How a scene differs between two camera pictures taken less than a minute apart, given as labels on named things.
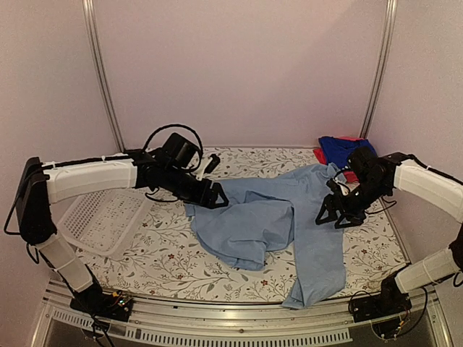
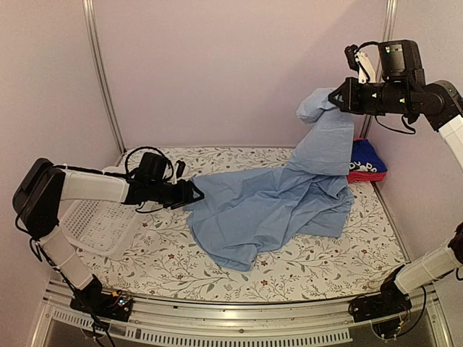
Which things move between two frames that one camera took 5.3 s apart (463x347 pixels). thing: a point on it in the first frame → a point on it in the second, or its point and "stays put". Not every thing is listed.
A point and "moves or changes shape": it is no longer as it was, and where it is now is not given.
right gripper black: (330, 202) → (351, 103)
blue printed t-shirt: (336, 150) moves or changes shape
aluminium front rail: (233, 325) stays put
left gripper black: (204, 199) → (185, 194)
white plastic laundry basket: (104, 223) stays put
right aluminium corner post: (390, 24) stays put
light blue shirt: (264, 216) moves or changes shape
